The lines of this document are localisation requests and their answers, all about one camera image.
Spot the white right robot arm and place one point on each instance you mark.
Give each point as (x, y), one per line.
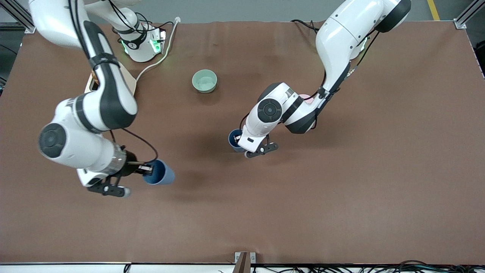
(110, 94)

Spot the blue plastic cup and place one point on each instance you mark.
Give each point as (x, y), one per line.
(232, 142)
(165, 176)

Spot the cream white toaster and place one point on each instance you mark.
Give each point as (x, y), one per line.
(129, 81)

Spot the green bowl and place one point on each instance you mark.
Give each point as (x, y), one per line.
(204, 80)

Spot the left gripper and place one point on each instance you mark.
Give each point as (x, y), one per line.
(237, 138)

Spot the pink bowl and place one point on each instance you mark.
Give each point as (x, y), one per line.
(307, 98)

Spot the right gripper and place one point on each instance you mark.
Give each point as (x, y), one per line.
(131, 165)

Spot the white table edge rail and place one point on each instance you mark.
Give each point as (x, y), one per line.
(57, 268)

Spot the green-lit arm base electronics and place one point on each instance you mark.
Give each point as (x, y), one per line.
(157, 41)

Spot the metal table edge bracket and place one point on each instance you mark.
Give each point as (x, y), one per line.
(252, 258)

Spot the aluminium frame profile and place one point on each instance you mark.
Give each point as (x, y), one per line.
(19, 15)
(464, 19)

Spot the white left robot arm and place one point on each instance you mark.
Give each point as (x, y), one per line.
(341, 34)

